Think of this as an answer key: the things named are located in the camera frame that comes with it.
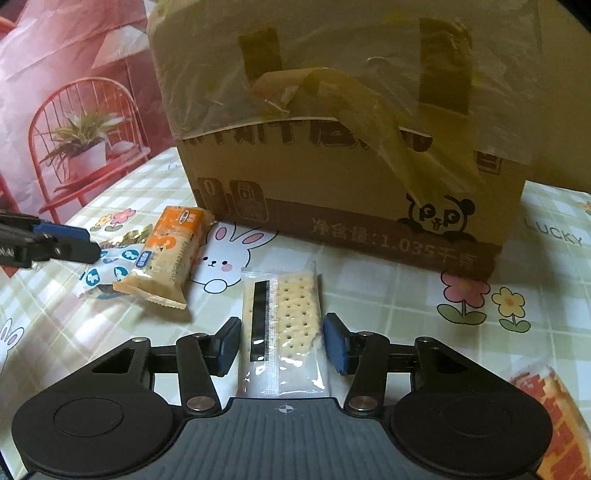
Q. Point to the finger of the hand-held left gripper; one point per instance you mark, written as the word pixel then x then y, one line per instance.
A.
pixel 74 253
pixel 62 230

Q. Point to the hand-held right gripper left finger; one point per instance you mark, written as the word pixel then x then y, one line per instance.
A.
pixel 228 346

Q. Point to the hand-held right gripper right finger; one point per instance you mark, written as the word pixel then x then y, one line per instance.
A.
pixel 337 344

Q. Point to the blue and white snack packet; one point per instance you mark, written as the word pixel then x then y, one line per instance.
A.
pixel 106 273

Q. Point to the clear cracker packet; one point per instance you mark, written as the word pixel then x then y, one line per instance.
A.
pixel 295 314

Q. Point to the taped cardboard box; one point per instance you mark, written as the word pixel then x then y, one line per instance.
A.
pixel 346 184

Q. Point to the gold foil snack packet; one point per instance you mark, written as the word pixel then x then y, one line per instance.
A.
pixel 131 238

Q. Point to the green checked tablecloth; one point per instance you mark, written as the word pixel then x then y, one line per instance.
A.
pixel 415 314

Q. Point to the orange cracker packet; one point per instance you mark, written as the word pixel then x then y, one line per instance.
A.
pixel 171 249

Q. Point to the red printed backdrop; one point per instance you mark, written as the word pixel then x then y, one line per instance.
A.
pixel 69 69

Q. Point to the orange brick-pattern snack packet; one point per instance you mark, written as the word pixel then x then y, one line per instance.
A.
pixel 554 415

